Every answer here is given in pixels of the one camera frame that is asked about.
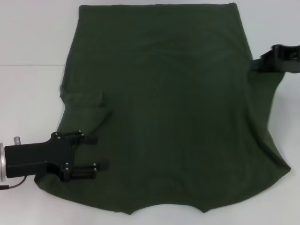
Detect dark green t-shirt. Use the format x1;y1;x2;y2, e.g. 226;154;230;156
33;2;293;209

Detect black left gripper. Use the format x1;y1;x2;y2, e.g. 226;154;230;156
4;130;111;183

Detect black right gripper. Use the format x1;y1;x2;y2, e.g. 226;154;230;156
256;44;300;75

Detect dark red arm cable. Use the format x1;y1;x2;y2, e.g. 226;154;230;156
0;175;28;190

